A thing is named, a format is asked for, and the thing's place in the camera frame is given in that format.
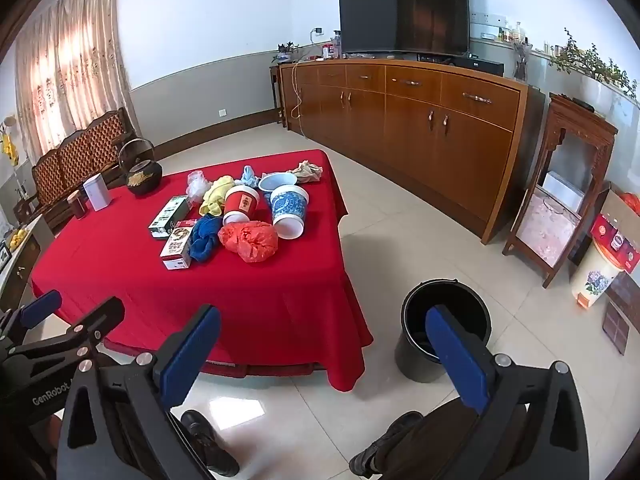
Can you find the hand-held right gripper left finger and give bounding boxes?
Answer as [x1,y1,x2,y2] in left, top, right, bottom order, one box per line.
[56,304,223,480]

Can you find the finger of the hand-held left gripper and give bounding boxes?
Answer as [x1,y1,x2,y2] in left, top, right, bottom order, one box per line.
[7,296,126,362]
[0,290,63,349]

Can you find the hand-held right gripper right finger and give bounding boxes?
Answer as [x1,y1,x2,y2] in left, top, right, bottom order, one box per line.
[424,304,591,480]

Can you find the black plastic bucket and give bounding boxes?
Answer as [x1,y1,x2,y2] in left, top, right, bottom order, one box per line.
[394,276,493,383]

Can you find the white patterned box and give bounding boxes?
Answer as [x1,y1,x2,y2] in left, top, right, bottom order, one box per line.
[160,225,197,271]

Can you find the green carton box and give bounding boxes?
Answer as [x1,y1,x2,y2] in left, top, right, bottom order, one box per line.
[148,196,190,239]

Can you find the blue cloth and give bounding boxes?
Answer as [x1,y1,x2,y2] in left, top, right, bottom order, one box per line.
[187,214,224,262]

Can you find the orange plastic bag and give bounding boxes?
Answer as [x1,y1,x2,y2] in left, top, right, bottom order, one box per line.
[218,220,279,263]

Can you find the red paper cup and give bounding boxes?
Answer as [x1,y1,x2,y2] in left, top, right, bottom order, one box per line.
[222,185,262,227]

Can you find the clear plastic bag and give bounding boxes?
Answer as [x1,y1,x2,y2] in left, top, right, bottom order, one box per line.
[186,170,213,206]

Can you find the yellow knitted cloth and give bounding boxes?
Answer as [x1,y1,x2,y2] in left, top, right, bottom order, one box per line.
[199,175,236,217]

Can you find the blue patterned paper cup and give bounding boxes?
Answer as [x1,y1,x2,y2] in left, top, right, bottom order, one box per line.
[270,184,310,240]

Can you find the blue plastic cup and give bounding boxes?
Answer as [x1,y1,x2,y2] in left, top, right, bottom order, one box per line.
[258,172,301,193]

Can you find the beige stocking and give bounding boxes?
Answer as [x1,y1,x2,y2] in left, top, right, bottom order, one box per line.
[291,160,325,184]

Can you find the red tablecloth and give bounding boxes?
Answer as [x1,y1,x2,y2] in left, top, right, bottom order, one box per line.
[29,149,375,393]

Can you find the white sideboard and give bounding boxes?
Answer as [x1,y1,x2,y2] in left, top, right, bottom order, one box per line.
[0,212,55,313]

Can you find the person's left shoe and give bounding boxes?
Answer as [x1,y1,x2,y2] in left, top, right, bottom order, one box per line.
[180,409,241,478]

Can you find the person's shoe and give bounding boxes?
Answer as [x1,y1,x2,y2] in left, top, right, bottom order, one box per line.
[349,410,425,478]
[180,409,241,478]

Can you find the person's right leg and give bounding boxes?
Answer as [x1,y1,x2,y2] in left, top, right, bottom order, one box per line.
[380,404,528,480]

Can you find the dark brown tin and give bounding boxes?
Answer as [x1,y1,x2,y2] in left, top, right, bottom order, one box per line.
[66,190,89,221]

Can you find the person's right shoe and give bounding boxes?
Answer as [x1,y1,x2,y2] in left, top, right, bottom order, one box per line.
[349,410,425,478]

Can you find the white tin box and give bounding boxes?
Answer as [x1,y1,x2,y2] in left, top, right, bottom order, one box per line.
[82,174,112,212]

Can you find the black iron teapot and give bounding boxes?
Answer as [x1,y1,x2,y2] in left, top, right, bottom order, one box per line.
[117,137,163,196]

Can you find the wooden upholstered sofa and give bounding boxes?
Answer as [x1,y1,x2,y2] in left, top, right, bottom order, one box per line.
[31,107,138,233]

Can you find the pink floral bag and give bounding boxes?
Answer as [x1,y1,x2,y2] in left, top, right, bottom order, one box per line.
[515,192,583,268]

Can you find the brown floor scale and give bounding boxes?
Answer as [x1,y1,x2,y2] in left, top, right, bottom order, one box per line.
[601,305,632,356]

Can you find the cream floral pedal bin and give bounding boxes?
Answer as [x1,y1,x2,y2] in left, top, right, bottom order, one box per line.
[570,237,626,309]

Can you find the red cardboard box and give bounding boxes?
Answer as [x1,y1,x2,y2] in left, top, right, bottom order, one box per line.
[590,182,640,275]

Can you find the white flat box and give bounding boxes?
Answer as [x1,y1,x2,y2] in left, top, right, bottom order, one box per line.
[542,170,587,213]

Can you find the long wooden cabinet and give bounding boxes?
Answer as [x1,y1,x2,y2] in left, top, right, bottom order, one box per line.
[278,57,530,246]

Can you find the beige patterned curtain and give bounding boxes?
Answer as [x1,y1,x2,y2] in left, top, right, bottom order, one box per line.
[14,0,141,161]

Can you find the carved wooden stand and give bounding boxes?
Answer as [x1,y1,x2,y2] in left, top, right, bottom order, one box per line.
[502,92,620,289]

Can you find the small dark side table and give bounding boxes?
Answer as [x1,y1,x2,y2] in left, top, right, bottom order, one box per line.
[269,62,288,128]

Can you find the vase with dried stems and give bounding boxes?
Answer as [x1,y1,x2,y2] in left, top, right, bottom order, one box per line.
[512,40,533,81]

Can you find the small potted plant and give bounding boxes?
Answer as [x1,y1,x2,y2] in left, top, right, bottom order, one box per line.
[272,40,301,63]

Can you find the green leafy branch plant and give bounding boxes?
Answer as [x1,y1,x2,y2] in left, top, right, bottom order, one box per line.
[549,27,640,101]

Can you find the small glass bottles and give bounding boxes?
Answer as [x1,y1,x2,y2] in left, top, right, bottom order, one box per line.
[497,20,531,43]

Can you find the black flat television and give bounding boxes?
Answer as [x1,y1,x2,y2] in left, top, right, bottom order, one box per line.
[338,0,471,57]

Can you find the beige hanging cord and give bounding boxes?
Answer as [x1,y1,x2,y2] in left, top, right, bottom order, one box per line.
[289,57,304,136]

